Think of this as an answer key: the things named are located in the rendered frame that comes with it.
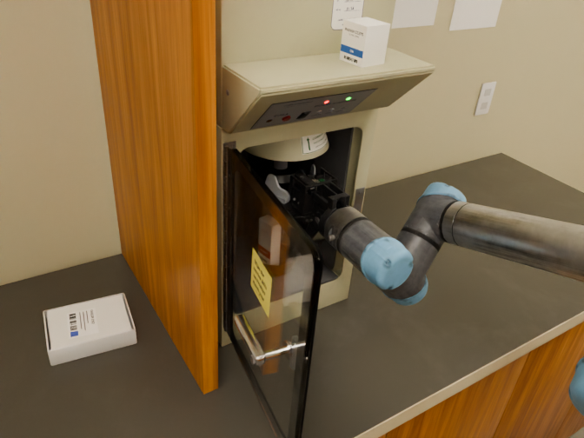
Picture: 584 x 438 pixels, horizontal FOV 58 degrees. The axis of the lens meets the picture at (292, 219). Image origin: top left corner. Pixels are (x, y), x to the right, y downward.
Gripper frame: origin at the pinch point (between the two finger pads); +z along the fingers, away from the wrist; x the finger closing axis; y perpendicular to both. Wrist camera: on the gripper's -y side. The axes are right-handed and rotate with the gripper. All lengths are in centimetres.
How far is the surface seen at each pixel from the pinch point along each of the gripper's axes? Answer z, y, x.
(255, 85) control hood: -20.3, 28.9, 17.5
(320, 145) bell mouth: -7.7, 11.3, -3.3
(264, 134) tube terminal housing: -10.3, 16.8, 10.2
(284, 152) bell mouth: -7.3, 11.1, 4.2
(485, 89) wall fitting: 33, -3, -101
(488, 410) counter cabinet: -37, -55, -42
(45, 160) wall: 33, -1, 39
